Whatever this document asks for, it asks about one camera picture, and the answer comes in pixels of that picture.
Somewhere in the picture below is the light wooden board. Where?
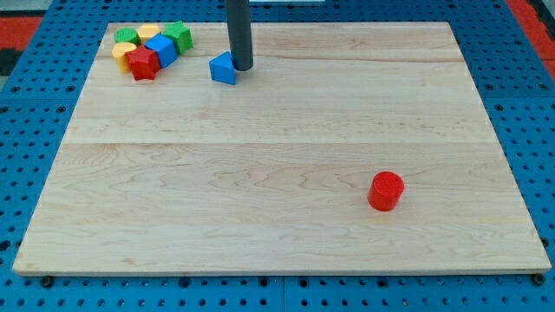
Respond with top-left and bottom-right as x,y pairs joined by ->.
13,22 -> 552,276

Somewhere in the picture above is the blue triangle block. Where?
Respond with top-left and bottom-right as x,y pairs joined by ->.
209,51 -> 236,85

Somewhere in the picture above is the red cylinder block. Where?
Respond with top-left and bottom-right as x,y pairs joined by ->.
367,171 -> 405,211

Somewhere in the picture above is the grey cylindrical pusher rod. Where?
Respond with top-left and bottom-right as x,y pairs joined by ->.
225,0 -> 253,71

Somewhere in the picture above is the green star block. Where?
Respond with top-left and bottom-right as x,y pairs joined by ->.
162,21 -> 194,55

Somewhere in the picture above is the blue cube block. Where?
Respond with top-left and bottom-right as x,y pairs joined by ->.
144,34 -> 178,68

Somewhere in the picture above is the red star block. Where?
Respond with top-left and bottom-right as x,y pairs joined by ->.
126,46 -> 160,81

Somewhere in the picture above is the yellow hexagon block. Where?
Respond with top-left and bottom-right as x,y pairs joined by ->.
136,23 -> 161,43

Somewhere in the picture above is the yellow cylinder block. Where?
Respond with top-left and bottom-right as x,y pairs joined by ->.
112,42 -> 137,74

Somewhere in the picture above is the green cylinder block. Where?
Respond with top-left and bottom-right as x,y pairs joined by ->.
114,27 -> 140,46

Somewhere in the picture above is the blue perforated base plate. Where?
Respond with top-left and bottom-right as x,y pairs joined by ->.
1,1 -> 554,311

